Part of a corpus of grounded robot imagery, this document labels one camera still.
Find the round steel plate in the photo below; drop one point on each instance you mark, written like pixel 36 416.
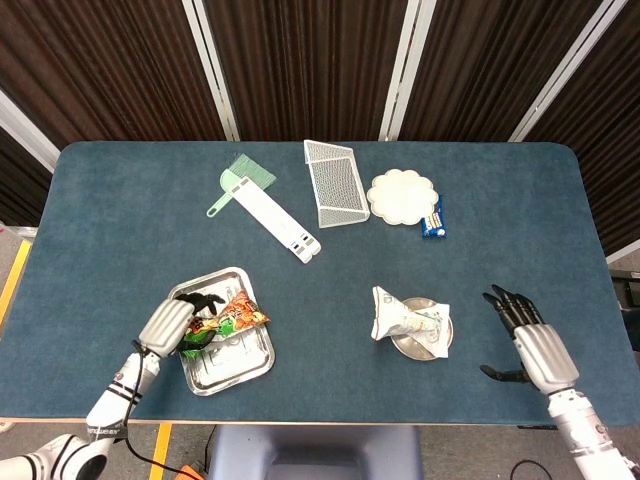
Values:
pixel 410 347

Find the light green hand brush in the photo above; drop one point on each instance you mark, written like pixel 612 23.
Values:
pixel 250 170

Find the teal felt table cover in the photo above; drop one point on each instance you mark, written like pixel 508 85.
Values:
pixel 125 225

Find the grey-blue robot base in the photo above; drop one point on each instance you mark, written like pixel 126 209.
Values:
pixel 310 450

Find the white flower-shaped plate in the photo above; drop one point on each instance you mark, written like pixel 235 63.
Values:
pixel 400 197

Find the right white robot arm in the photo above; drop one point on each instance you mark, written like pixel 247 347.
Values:
pixel 585 435

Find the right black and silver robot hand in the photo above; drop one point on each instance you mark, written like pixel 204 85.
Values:
pixel 545 357

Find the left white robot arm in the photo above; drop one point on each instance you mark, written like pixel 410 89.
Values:
pixel 115 395

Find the white partition frame post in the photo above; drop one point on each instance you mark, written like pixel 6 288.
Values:
pixel 25 130
pixel 215 100
pixel 558 75
pixel 622 254
pixel 400 70

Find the black equipment box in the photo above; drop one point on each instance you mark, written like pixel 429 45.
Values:
pixel 627 287

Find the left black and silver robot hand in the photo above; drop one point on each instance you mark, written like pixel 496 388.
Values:
pixel 165 327

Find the white snack bag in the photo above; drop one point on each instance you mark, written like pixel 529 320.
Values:
pixel 400 320

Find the rectangular steel tray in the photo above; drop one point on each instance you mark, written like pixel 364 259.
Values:
pixel 235 360

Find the brown slatted partition panel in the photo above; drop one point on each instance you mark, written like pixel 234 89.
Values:
pixel 310 65
pixel 20 185
pixel 610 125
pixel 490 65
pixel 100 65

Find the white folding stand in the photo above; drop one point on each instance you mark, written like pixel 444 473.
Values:
pixel 270 220

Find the blue cookie pack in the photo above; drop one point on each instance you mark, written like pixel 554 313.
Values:
pixel 434 225

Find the orange floor object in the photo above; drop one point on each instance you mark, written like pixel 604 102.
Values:
pixel 192 474

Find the green and orange snack bag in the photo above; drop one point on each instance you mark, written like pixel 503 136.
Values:
pixel 240 312

